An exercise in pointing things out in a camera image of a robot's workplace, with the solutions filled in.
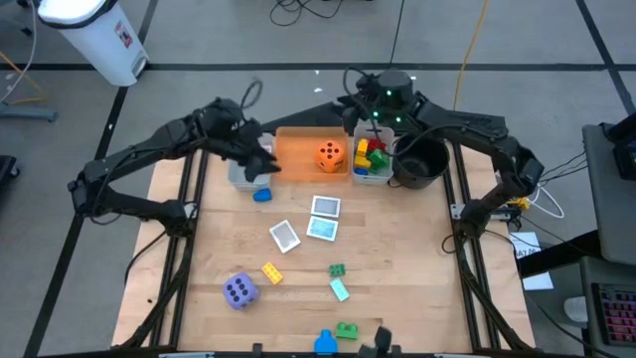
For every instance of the plain white paper sheet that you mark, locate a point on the plain white paper sheet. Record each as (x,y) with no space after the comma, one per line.
(539,282)

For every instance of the flat yellow brick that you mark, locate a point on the flat yellow brick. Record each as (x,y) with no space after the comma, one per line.
(272,273)

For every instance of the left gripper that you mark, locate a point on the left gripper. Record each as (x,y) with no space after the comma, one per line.
(248,139)

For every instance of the white trash bin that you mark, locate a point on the white trash bin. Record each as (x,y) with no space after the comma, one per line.
(99,45)

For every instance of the yellow connector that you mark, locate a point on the yellow connector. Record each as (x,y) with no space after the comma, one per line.
(521,204)

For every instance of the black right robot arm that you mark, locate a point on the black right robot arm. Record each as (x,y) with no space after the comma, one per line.
(467,124)

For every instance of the black perforated floor mat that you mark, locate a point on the black perforated floor mat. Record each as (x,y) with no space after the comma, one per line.
(487,111)

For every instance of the grey metal base bar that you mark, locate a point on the grey metal base bar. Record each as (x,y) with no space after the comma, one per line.
(25,112)

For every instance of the upper white playing card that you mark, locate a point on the upper white playing card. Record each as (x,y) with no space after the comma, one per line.
(326,206)

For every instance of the blue-backed playing card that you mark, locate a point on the blue-backed playing card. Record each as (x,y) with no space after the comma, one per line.
(322,229)

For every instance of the face-up playing card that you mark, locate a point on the face-up playing card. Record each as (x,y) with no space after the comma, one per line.
(285,236)

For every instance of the black wedge-shaped panel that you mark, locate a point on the black wedge-shaped panel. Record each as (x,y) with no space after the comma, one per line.
(308,119)

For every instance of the orange foam die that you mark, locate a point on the orange foam die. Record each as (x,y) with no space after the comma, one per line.
(322,160)

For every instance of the blue bottle-shaped toy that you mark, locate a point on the blue bottle-shaped toy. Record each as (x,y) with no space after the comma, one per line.
(325,344)

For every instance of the white computer mouse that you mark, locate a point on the white computer mouse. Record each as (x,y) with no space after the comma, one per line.
(576,309)

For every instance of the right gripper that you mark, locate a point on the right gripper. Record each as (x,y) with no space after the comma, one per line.
(367,107)

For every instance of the light grey plastic bin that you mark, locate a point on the light grey plastic bin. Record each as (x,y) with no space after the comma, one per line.
(372,180)
(238,179)

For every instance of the black aluminium table frame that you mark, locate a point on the black aluminium table frame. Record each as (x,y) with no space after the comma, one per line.
(183,298)

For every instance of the orange plastic bin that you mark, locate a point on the orange plastic bin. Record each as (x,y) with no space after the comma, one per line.
(298,159)

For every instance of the green two-stud block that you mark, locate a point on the green two-stud block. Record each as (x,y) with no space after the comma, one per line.
(380,160)
(347,331)

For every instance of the yellow toy block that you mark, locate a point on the yellow toy block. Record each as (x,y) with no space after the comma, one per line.
(362,162)
(363,147)

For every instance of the black desk device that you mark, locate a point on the black desk device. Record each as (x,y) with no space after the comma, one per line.
(627,161)

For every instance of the white printed paper sheet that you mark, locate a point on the white printed paper sheet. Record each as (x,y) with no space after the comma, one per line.
(524,241)

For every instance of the black bucket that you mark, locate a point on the black bucket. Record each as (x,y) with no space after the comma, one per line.
(422,169)

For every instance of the light teal brick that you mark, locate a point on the light teal brick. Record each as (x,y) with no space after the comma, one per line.
(340,290)

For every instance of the rounded blue block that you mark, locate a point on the rounded blue block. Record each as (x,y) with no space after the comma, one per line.
(262,195)

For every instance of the black desk bar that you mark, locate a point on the black desk bar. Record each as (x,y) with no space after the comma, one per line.
(551,257)

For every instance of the keyboard with coloured keys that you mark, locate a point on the keyboard with coloured keys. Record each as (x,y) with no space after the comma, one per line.
(618,313)

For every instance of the purple foam die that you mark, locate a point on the purple foam die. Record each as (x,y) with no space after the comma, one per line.
(253,296)

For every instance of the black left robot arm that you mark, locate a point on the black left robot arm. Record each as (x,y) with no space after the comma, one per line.
(139,150)

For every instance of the black caster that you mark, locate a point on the black caster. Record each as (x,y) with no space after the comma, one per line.
(6,171)

